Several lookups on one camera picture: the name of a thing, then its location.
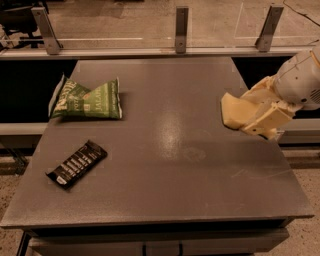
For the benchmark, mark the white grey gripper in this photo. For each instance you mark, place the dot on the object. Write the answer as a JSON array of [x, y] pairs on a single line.
[[295, 80]]

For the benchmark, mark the yellow wavy sponge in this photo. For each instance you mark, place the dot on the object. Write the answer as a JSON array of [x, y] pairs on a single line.
[[236, 112]]

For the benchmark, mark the grey table base cabinet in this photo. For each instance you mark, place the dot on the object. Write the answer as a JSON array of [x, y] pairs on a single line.
[[230, 238]]

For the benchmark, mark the green chips bag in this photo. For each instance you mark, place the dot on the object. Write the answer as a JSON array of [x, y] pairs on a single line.
[[73, 99]]

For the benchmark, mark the clear acrylic barrier panel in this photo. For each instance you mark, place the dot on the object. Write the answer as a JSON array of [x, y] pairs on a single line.
[[213, 25]]

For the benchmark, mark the black chocolate bar wrapper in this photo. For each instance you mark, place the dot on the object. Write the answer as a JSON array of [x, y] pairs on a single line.
[[71, 170]]

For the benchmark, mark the black office chair base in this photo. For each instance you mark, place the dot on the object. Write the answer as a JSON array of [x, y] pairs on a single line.
[[16, 17]]

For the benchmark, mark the right metal bracket post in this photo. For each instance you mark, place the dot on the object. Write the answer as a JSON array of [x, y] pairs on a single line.
[[264, 41]]

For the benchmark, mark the metal bracket post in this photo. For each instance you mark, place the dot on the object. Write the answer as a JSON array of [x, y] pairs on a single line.
[[181, 28], [264, 41], [51, 43]]

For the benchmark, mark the horizontal aluminium rail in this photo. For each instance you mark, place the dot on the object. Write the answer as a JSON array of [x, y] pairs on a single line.
[[90, 54]]

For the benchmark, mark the middle metal bracket post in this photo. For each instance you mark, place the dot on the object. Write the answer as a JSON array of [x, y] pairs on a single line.
[[181, 28]]

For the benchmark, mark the left metal bracket post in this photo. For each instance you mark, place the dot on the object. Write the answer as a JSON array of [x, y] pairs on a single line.
[[51, 43]]

